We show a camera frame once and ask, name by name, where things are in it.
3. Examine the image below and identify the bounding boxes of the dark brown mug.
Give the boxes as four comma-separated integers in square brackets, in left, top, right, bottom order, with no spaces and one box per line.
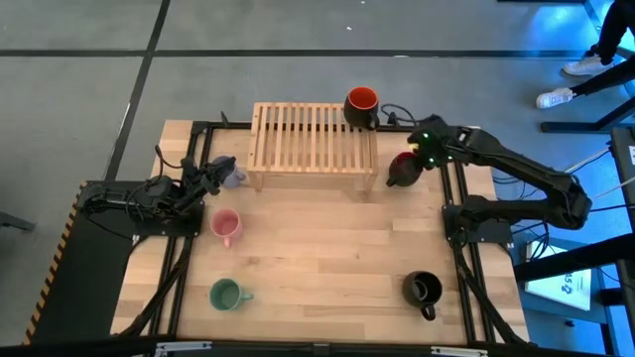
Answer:
[401,270,444,322]

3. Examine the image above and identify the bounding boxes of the person's leg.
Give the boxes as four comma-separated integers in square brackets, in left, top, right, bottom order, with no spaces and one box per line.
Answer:
[583,0,635,66]
[569,55,635,98]

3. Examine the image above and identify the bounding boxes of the grey chair base leg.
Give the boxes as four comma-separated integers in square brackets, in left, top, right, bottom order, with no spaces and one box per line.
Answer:
[0,210,37,232]

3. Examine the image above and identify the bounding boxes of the black cable bundle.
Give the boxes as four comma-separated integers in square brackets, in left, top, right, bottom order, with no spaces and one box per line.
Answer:
[117,236,194,337]
[449,241,530,345]

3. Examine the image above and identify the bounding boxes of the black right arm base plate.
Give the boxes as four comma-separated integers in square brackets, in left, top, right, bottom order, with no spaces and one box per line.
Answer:
[443,202,513,245]

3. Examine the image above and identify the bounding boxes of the black platform with hazard stripe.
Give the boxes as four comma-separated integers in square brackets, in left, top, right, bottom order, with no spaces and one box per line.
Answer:
[22,179,150,347]

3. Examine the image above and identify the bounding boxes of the pink mug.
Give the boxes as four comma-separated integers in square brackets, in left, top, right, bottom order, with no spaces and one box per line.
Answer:
[209,207,244,249]

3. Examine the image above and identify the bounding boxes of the black aluminium frame rail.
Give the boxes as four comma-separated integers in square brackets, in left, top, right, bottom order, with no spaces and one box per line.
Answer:
[167,123,214,337]
[453,163,500,344]
[0,334,635,357]
[439,163,475,344]
[190,120,433,132]
[148,121,202,337]

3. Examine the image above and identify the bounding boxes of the black mug orange inside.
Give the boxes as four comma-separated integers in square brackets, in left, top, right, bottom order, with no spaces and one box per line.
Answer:
[342,86,382,132]

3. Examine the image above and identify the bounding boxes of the wooden slatted rack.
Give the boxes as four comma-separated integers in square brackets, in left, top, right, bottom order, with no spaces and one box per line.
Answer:
[246,101,380,195]

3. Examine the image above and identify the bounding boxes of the green mug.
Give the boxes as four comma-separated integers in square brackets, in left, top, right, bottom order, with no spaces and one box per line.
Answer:
[208,278,255,312]

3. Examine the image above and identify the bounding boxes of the black looped cable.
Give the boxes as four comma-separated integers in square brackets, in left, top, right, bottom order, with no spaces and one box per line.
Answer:
[379,102,421,128]

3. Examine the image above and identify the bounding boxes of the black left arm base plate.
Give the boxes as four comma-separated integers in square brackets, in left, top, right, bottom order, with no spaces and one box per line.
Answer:
[132,197,206,238]

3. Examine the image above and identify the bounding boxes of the silver corner bracket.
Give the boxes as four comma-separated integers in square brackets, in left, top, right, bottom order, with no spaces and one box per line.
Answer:
[430,345,490,357]
[154,340,213,357]

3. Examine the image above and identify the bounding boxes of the white printed sign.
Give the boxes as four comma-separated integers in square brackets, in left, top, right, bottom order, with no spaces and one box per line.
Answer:
[524,242,594,312]

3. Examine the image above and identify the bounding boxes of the lavender mug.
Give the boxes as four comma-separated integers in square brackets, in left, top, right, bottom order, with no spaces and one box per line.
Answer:
[210,155,248,190]

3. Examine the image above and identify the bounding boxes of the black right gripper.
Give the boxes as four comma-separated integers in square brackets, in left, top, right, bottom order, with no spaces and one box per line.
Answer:
[407,114,470,173]

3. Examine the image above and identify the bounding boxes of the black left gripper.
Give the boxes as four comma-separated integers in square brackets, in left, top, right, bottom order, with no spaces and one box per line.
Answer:
[181,157,236,199]

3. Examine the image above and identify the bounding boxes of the black desk foot frame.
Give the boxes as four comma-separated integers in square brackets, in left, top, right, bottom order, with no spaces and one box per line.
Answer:
[540,96,635,135]

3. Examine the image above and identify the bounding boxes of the person's white shoe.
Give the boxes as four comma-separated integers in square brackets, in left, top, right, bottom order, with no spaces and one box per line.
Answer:
[562,55,617,77]
[535,86,577,110]

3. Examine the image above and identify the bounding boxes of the black crossbeam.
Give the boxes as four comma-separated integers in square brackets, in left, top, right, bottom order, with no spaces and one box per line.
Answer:
[513,246,635,284]

